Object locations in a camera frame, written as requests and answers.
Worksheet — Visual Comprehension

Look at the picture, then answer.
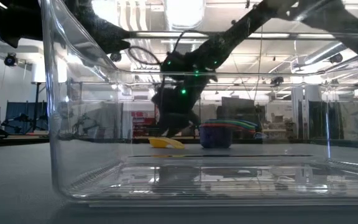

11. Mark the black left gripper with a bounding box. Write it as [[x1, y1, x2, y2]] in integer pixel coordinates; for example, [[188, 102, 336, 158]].
[[63, 0, 132, 54]]

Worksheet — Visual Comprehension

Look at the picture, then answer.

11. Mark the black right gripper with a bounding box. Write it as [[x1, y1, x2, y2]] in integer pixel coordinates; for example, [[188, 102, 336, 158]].
[[152, 77, 210, 139]]

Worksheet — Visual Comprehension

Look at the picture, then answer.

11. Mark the yellow measuring cup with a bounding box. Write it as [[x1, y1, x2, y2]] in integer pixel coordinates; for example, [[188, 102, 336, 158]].
[[148, 137, 186, 150]]

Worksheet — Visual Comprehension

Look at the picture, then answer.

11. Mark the dark blue measuring cup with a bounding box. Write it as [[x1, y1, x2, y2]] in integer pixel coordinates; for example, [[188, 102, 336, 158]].
[[203, 118, 259, 128]]

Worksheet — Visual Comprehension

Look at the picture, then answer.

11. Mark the green measuring cup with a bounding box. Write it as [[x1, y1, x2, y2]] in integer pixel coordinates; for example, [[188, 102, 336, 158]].
[[206, 121, 258, 130]]

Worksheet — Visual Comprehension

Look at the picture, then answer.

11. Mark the red measuring cup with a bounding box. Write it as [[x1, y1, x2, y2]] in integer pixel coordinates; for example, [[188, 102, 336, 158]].
[[201, 123, 257, 134]]

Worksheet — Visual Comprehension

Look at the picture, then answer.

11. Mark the purple measuring cup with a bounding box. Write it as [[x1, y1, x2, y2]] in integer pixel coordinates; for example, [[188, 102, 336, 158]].
[[198, 124, 234, 149]]

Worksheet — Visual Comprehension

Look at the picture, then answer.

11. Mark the clear plastic basket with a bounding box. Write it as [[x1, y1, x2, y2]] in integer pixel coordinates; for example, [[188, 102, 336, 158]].
[[40, 0, 358, 208]]

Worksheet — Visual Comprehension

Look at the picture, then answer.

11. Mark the red parts shelf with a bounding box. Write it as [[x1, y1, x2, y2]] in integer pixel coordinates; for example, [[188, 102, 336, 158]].
[[131, 111, 154, 138]]

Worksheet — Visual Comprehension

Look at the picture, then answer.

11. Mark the white box light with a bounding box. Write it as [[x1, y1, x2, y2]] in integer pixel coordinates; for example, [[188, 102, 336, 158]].
[[30, 60, 68, 85]]

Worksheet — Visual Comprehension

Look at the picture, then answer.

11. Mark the blue divider panel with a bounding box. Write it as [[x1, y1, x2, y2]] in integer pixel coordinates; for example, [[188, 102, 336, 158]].
[[4, 100, 49, 132]]

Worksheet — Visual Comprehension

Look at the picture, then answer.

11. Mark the black divider curtain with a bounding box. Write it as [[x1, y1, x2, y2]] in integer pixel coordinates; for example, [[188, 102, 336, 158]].
[[296, 99, 345, 140]]

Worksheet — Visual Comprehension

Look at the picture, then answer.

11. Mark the black ceiling camera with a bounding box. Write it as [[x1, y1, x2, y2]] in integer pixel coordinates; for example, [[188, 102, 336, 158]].
[[109, 50, 123, 63], [328, 52, 344, 65], [4, 52, 19, 67]]

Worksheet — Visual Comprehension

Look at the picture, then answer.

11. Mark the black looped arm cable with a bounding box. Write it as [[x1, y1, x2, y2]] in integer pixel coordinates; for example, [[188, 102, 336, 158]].
[[128, 29, 186, 67]]

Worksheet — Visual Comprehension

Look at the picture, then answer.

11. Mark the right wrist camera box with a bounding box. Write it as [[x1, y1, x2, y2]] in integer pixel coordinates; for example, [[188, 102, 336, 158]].
[[160, 52, 188, 79]]

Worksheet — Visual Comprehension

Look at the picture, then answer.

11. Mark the silver ceiling duct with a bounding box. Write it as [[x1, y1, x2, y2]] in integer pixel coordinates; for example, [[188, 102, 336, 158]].
[[165, 0, 206, 32]]

